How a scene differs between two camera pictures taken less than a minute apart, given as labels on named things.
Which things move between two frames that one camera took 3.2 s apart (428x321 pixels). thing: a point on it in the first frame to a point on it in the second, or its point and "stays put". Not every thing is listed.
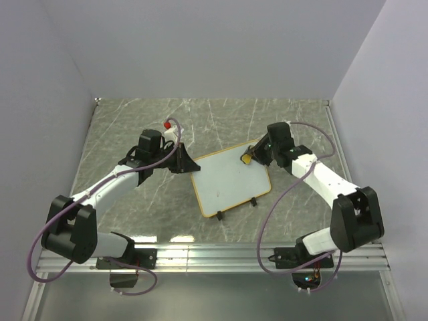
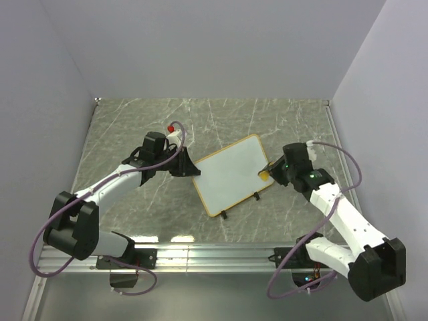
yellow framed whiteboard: x=224 y=182 stays put
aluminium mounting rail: x=233 y=258 stays put
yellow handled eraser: x=246 y=158 to x=264 y=176
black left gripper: x=184 y=164 stays put
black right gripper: x=257 y=149 to x=275 y=172
